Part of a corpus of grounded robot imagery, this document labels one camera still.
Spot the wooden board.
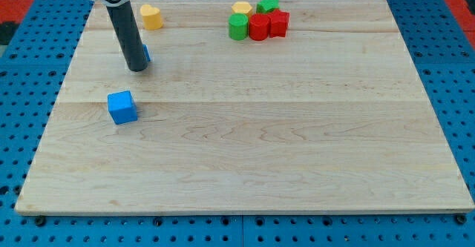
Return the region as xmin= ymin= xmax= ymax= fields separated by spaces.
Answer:
xmin=16 ymin=0 xmax=474 ymax=216

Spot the yellow heart block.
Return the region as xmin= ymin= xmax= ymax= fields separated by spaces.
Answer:
xmin=140 ymin=4 xmax=163 ymax=30

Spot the green star block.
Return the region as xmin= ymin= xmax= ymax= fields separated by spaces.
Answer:
xmin=256 ymin=0 xmax=280 ymax=13

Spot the red cylinder block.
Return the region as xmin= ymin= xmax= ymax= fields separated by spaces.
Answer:
xmin=248 ymin=13 xmax=270 ymax=41

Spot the blue block behind stick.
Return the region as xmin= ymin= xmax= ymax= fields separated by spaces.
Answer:
xmin=142 ymin=44 xmax=151 ymax=62

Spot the green cylinder block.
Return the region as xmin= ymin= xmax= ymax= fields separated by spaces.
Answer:
xmin=228 ymin=13 xmax=249 ymax=41

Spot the blue cube block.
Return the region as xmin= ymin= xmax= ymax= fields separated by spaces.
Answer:
xmin=107 ymin=90 xmax=138 ymax=125

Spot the red star block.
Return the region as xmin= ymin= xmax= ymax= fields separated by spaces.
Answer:
xmin=267 ymin=9 xmax=290 ymax=38

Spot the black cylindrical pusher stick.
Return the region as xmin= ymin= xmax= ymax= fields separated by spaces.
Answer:
xmin=106 ymin=1 xmax=148 ymax=72

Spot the yellow hexagon block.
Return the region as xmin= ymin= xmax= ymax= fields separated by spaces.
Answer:
xmin=232 ymin=1 xmax=253 ymax=17

